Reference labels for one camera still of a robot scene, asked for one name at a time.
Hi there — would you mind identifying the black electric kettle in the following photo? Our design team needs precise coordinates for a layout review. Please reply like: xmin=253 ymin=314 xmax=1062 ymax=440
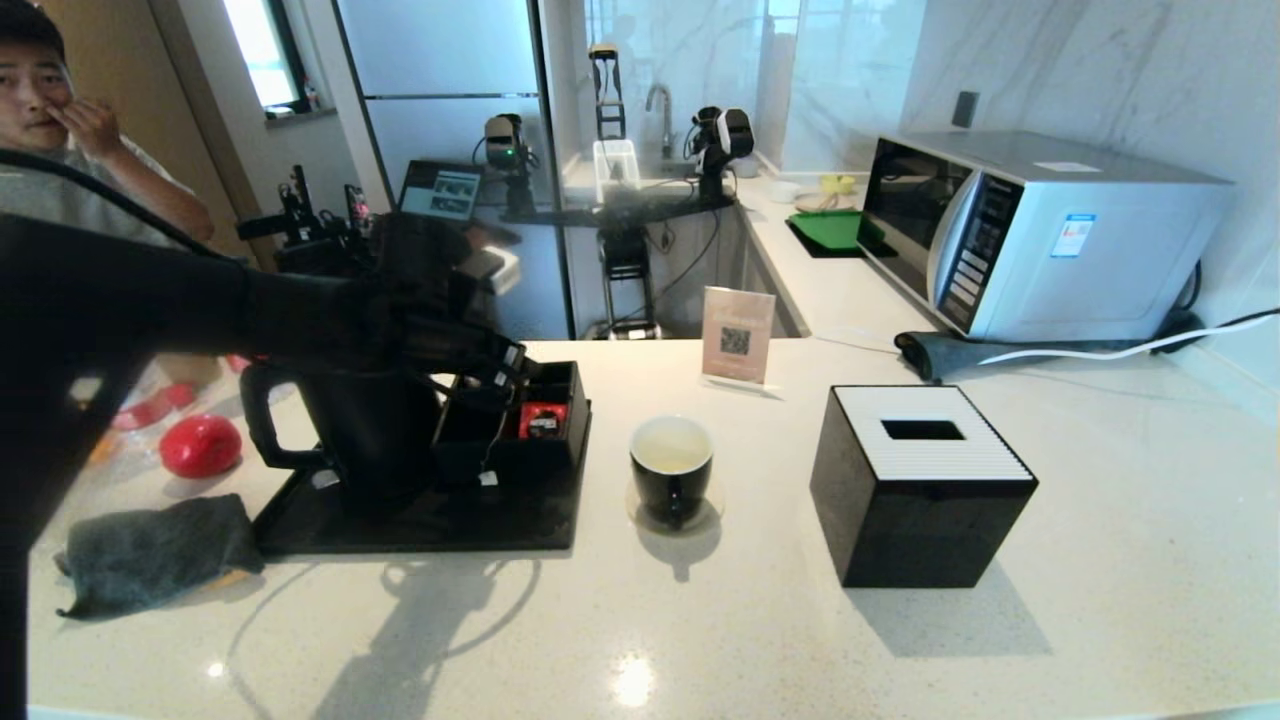
xmin=238 ymin=360 xmax=446 ymax=507

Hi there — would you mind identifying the red sachet packet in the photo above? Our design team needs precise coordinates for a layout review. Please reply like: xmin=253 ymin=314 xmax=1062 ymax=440
xmin=517 ymin=402 xmax=568 ymax=442

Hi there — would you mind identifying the black compartment organizer box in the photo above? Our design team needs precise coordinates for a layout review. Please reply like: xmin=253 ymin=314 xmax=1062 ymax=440
xmin=430 ymin=360 xmax=592 ymax=492

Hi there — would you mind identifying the black serving tray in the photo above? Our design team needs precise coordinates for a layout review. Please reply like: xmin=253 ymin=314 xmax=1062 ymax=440
xmin=255 ymin=400 xmax=592 ymax=557

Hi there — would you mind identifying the open laptop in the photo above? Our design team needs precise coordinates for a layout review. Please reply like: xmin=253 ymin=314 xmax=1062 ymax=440
xmin=398 ymin=160 xmax=484 ymax=223

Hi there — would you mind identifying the black mug white inside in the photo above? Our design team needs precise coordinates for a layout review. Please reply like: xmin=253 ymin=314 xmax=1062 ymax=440
xmin=630 ymin=415 xmax=716 ymax=529

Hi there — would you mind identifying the black background robot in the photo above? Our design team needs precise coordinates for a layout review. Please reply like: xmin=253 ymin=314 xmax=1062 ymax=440
xmin=475 ymin=42 xmax=758 ymax=341

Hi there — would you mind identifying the QR code sign stand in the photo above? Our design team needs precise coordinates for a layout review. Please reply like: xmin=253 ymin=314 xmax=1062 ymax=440
xmin=700 ymin=286 xmax=784 ymax=399

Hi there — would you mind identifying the red round toy fruit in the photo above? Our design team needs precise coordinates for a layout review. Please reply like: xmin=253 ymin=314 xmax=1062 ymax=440
xmin=158 ymin=413 xmax=244 ymax=479

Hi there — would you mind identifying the grey refrigerator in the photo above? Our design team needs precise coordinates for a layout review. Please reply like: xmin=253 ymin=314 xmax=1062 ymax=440
xmin=335 ymin=0 xmax=573 ymax=341

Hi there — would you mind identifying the window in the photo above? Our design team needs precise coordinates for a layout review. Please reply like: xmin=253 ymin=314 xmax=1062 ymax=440
xmin=222 ymin=0 xmax=313 ymax=119

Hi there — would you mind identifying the green tray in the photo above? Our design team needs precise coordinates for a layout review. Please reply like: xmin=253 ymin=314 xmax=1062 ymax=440
xmin=787 ymin=210 xmax=889 ymax=259

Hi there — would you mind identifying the grey orange microfiber cloth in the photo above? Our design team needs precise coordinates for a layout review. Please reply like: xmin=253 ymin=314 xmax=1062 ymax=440
xmin=52 ymin=493 xmax=267 ymax=622

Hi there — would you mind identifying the person in grey shirt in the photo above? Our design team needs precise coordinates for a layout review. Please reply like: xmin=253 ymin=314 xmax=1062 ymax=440
xmin=0 ymin=0 xmax=217 ymax=253

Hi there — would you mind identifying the black tissue box white top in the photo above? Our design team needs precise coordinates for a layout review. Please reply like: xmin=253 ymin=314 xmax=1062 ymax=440
xmin=810 ymin=385 xmax=1041 ymax=589

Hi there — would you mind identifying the dark grey cloth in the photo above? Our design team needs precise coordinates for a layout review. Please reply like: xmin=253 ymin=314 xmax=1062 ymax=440
xmin=893 ymin=328 xmax=1206 ymax=383

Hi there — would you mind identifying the silver microwave oven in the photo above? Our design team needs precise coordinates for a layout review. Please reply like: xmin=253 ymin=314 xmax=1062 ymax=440
xmin=860 ymin=130 xmax=1236 ymax=343

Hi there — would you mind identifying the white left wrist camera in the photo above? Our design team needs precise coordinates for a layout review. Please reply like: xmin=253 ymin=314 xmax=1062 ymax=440
xmin=458 ymin=245 xmax=523 ymax=297

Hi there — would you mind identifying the black camera rig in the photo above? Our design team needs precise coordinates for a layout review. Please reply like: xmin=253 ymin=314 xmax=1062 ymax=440
xmin=237 ymin=165 xmax=381 ymax=276

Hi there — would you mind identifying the thick white cable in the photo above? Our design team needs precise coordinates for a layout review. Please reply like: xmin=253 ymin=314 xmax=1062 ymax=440
xmin=975 ymin=312 xmax=1280 ymax=366

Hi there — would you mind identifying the black power cable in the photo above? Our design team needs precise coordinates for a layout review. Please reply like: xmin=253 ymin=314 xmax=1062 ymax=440
xmin=1160 ymin=258 xmax=1280 ymax=346

